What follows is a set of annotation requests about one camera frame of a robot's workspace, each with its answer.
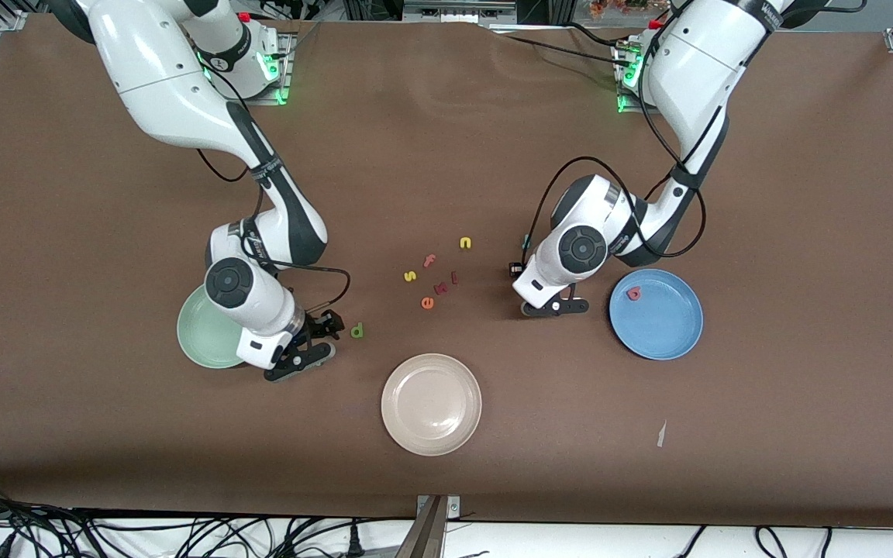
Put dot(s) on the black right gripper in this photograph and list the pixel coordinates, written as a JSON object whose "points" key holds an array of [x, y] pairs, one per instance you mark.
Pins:
{"points": [[318, 325]]}

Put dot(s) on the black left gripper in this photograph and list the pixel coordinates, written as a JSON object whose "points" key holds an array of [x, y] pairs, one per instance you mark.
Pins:
{"points": [[516, 270]]}

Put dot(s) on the green foam letter p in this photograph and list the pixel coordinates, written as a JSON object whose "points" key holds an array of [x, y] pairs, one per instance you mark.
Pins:
{"points": [[362, 329]]}

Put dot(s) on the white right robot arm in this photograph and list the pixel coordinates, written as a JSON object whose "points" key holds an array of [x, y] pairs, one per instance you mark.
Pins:
{"points": [[167, 93]]}

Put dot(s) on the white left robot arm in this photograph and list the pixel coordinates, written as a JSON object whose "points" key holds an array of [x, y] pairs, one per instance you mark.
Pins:
{"points": [[694, 62]]}

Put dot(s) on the dark red foam letter n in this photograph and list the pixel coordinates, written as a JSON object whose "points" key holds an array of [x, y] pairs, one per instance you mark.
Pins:
{"points": [[437, 289]]}

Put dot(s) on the pale green round plate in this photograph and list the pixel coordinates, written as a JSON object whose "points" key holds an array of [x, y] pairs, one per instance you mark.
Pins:
{"points": [[202, 333]]}

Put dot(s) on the beige round plate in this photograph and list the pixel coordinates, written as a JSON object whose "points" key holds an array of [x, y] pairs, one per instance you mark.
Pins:
{"points": [[431, 403]]}

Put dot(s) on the brown table cover sheet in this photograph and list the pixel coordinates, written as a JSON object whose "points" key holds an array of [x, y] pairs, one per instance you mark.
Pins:
{"points": [[446, 155]]}

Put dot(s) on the blue round plate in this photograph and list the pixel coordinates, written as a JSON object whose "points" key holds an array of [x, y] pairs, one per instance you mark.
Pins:
{"points": [[656, 325]]}

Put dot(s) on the small white paper scrap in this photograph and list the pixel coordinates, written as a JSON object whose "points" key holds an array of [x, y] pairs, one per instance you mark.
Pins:
{"points": [[661, 435]]}

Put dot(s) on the grey metal equipment box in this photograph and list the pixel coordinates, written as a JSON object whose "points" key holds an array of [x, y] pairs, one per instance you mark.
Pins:
{"points": [[454, 9]]}

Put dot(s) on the metal bracket at table edge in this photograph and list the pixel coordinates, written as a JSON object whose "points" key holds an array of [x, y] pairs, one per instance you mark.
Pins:
{"points": [[431, 535]]}

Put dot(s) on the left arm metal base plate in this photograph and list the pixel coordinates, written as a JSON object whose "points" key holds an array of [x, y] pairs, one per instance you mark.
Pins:
{"points": [[622, 58]]}

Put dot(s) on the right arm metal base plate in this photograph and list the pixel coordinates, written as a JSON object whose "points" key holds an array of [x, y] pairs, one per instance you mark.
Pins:
{"points": [[286, 70]]}

